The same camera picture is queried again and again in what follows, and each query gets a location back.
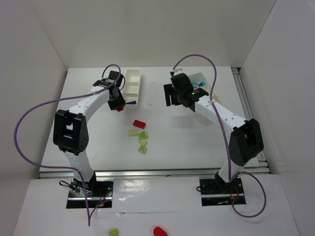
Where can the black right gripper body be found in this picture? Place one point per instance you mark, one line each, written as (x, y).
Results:
(169, 94)

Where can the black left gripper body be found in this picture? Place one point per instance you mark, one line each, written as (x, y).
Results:
(116, 103)

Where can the red lego brick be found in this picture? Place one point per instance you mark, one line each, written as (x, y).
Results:
(120, 109)
(139, 124)

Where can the dark blue lego brick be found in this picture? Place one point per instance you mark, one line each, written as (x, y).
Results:
(131, 103)

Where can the light green curved lego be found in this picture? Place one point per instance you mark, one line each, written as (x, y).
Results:
(132, 132)

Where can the green lego with studs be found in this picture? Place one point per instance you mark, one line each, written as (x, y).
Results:
(143, 135)

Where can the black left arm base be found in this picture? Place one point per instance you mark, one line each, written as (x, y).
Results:
(101, 195)

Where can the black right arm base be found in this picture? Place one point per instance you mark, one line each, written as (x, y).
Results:
(211, 195)

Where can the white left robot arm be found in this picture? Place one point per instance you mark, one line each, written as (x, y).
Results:
(70, 132)

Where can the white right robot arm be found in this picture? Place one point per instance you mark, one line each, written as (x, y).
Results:
(242, 138)

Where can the white left divided container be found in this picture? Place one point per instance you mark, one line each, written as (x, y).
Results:
(132, 87)

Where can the white divided container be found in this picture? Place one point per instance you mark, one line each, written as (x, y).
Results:
(132, 87)
(199, 77)

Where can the white right divided container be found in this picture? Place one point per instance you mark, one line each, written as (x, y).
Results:
(199, 77)

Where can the small green lego square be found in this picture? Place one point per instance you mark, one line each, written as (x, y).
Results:
(143, 142)

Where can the green lego front square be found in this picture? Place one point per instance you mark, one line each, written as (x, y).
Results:
(142, 149)

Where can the green lego on foreground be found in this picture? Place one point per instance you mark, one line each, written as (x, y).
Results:
(113, 232)

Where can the red rounded piece foreground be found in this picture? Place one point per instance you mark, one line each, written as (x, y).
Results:
(158, 231)

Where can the aluminium rail front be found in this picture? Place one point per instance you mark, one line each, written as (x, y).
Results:
(140, 173)

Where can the aluminium rail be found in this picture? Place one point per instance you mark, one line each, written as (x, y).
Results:
(140, 173)
(263, 166)

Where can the aluminium rail right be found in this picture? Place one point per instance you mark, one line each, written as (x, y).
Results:
(263, 166)

